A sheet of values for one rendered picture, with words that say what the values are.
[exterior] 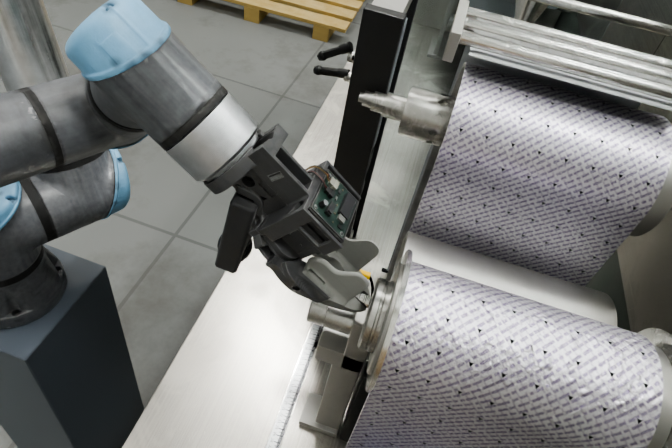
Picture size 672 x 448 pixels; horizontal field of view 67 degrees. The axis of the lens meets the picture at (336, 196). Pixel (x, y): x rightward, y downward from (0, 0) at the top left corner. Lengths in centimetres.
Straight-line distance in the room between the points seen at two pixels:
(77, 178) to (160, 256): 135
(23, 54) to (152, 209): 161
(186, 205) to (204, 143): 194
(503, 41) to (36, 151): 47
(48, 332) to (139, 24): 64
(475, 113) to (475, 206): 12
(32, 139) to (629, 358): 55
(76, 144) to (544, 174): 48
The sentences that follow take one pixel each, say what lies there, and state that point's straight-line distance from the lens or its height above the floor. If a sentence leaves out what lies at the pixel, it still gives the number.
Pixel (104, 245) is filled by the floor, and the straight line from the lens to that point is 226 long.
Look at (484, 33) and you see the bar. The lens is 63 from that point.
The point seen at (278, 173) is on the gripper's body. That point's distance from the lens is 43.
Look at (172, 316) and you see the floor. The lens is 201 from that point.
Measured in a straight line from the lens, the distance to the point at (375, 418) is 58.
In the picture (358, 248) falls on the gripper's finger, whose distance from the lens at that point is 52.
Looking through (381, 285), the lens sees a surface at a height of 129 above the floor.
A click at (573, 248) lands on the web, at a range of 69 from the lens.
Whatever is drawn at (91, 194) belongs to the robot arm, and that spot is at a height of 109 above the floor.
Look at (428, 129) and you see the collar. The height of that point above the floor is 134.
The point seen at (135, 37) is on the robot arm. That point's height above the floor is 149.
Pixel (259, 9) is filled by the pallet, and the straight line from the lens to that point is 380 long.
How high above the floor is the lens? 169
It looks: 43 degrees down
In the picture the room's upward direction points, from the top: 12 degrees clockwise
